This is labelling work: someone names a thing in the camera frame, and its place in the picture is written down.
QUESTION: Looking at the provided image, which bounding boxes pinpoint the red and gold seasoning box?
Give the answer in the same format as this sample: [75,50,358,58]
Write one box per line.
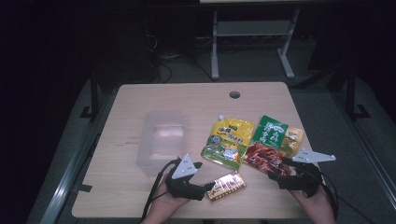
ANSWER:
[206,171,248,203]

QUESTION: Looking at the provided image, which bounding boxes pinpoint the black tape strip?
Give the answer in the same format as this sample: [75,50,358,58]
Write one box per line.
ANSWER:
[72,183,93,193]

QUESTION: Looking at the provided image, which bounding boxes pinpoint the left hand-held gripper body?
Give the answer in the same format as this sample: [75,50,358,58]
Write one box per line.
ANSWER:
[163,153,207,202]

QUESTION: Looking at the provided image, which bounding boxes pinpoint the metal floor rail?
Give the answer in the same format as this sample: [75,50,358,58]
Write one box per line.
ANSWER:
[38,91,117,224]
[331,91,396,202]

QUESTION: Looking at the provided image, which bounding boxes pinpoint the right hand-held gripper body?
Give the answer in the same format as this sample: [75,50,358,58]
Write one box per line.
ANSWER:
[276,148,337,199]

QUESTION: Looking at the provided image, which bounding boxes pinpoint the person's right hand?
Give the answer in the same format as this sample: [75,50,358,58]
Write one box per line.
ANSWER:
[289,183,336,224]

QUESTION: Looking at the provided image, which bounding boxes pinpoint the green and red food packet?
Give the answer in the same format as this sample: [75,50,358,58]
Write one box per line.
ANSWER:
[243,115,304,177]

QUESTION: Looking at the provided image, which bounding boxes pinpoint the yellow spouted sauce pouch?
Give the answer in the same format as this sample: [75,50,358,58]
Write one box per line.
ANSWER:
[200,115,256,172]

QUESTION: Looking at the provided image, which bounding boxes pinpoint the black metal stand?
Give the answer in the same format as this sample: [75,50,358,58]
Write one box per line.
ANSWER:
[326,63,372,121]
[78,69,101,121]

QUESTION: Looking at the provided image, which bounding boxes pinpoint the black floor cables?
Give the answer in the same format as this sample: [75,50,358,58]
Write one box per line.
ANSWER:
[145,33,216,84]

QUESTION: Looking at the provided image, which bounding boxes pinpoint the clear plastic container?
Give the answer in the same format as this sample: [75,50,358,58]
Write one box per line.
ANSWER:
[135,109,188,177]

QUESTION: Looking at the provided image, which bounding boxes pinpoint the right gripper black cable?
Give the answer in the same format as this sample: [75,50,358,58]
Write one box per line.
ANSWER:
[319,172,378,224]

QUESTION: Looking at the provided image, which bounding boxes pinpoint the white metal table frame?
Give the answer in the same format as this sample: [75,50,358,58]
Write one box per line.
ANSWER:
[210,8,302,81]

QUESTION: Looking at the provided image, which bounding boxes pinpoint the person's left hand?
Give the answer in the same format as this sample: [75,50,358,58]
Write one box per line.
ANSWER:
[141,180,191,224]

